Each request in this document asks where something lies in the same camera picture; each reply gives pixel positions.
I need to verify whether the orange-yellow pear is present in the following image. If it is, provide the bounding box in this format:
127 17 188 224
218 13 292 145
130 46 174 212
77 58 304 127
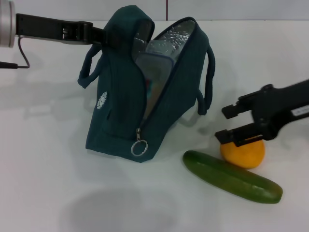
220 135 266 169

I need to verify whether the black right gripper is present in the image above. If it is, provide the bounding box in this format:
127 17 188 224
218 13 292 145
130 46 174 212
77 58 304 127
214 78 309 147

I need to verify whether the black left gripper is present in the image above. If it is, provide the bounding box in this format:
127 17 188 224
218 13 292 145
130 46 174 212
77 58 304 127
14 13 124 48

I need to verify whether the green cucumber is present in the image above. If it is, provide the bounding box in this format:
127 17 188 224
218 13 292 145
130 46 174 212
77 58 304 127
182 150 283 204

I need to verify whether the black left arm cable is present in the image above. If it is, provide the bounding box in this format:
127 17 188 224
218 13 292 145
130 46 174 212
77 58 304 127
0 35 31 69

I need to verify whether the dark teal fabric lunch bag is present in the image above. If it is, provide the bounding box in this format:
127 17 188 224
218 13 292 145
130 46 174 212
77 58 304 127
77 5 216 164

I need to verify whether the clear plastic blue-rimmed food container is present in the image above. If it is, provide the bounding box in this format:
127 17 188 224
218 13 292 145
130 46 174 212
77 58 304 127
135 40 175 107

